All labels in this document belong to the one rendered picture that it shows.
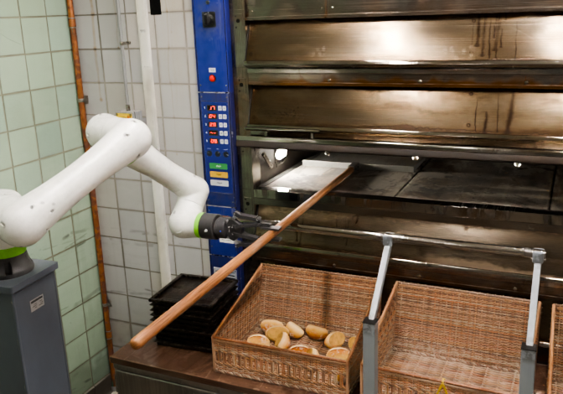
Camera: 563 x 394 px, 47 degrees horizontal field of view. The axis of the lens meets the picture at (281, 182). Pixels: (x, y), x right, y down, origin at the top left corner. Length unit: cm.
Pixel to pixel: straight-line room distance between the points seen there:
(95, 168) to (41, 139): 115
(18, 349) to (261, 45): 145
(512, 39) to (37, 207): 164
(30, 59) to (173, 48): 62
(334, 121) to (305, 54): 29
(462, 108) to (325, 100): 54
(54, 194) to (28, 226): 11
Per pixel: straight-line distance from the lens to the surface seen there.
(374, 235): 227
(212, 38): 277
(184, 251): 312
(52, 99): 313
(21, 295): 207
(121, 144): 198
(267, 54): 268
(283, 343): 269
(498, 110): 248
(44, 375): 222
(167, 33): 293
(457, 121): 249
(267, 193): 281
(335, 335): 272
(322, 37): 261
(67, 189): 192
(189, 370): 267
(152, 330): 163
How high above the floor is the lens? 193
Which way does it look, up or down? 15 degrees down
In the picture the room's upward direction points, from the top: 2 degrees counter-clockwise
